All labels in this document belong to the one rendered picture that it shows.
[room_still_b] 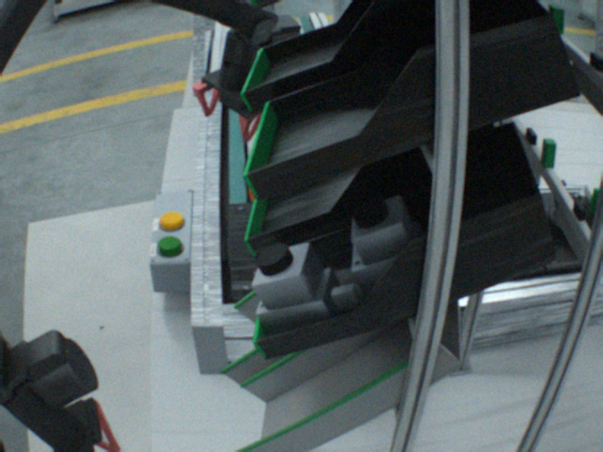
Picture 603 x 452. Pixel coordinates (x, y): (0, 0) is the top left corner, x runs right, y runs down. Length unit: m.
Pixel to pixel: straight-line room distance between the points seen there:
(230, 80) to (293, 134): 0.59
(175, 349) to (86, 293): 0.22
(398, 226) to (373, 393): 0.16
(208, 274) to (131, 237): 0.32
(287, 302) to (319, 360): 0.20
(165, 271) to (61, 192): 2.22
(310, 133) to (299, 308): 0.14
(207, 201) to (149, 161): 2.15
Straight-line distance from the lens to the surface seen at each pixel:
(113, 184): 3.35
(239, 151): 1.49
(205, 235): 1.25
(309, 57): 0.79
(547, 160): 0.75
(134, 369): 1.16
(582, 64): 0.64
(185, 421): 1.07
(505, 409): 1.10
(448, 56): 0.49
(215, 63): 1.91
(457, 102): 0.51
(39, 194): 3.43
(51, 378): 0.67
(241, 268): 1.15
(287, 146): 0.64
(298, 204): 0.84
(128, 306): 1.27
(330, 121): 0.64
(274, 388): 0.89
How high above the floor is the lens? 1.66
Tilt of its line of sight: 34 degrees down
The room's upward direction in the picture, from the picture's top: straight up
